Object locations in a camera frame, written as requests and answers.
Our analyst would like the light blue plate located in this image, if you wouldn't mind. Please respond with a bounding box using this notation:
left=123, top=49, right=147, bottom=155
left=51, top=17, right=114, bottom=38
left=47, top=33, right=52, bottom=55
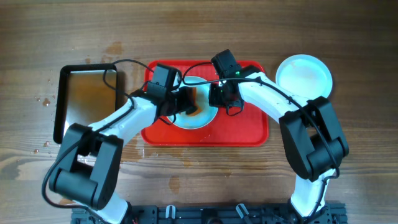
left=275, top=54, right=333, bottom=100
left=167, top=82, right=218, bottom=129

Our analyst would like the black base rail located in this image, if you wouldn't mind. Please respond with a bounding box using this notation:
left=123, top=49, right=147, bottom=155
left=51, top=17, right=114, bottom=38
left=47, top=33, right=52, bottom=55
left=70, top=201, right=348, bottom=224

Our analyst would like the red plastic tray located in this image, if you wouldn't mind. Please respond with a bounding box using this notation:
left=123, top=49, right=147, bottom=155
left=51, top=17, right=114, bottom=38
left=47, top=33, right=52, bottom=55
left=141, top=60, right=269, bottom=147

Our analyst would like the orange green sponge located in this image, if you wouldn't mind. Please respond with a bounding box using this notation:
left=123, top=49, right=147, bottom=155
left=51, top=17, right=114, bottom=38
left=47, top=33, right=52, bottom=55
left=185, top=106, right=202, bottom=116

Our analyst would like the black water basin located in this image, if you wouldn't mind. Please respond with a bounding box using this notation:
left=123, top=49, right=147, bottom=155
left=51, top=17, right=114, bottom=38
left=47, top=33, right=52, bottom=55
left=53, top=63, right=119, bottom=144

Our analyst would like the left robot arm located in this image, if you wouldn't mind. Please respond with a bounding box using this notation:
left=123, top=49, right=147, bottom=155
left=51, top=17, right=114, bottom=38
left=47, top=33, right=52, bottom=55
left=42, top=86, right=196, bottom=223

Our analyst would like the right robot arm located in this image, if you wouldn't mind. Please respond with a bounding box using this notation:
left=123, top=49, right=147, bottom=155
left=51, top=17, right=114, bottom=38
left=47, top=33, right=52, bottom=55
left=210, top=63, right=349, bottom=223

